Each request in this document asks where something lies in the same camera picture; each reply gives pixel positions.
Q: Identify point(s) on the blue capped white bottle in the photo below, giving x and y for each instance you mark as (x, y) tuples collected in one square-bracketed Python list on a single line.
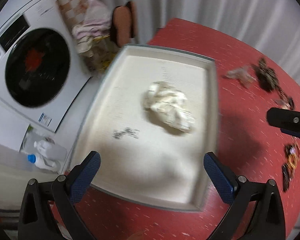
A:
[(43, 163)]

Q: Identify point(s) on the clear plastic hair claw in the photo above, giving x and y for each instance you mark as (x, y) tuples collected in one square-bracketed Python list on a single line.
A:
[(242, 75)]

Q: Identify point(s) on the black beaded hair clip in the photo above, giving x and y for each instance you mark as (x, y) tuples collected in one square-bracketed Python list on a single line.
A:
[(285, 177)]

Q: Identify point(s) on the cream fabric scrunchie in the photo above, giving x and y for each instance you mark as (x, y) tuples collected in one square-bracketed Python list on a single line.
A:
[(169, 105)]

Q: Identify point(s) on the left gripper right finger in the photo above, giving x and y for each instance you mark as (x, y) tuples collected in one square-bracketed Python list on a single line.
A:
[(267, 220)]

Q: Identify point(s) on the white shallow box tray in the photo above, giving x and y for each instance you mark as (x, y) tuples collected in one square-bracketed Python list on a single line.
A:
[(142, 159)]

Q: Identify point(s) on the pink sole slipper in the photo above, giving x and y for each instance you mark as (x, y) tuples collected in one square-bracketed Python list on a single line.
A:
[(124, 24)]

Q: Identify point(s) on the pink and cream towels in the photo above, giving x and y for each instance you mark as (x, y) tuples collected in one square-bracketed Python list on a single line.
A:
[(96, 24)]

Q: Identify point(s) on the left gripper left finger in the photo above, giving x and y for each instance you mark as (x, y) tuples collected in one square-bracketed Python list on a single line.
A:
[(36, 220)]

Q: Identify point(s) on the white spray bottle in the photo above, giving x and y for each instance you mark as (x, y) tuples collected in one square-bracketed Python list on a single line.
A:
[(50, 151)]

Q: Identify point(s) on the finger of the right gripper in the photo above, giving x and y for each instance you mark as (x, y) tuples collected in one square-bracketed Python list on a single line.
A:
[(286, 120)]

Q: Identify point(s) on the white curtain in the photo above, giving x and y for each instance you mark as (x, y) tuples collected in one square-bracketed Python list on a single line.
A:
[(270, 26)]

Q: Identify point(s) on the white washing machine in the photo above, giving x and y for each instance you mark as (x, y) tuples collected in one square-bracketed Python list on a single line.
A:
[(41, 72)]

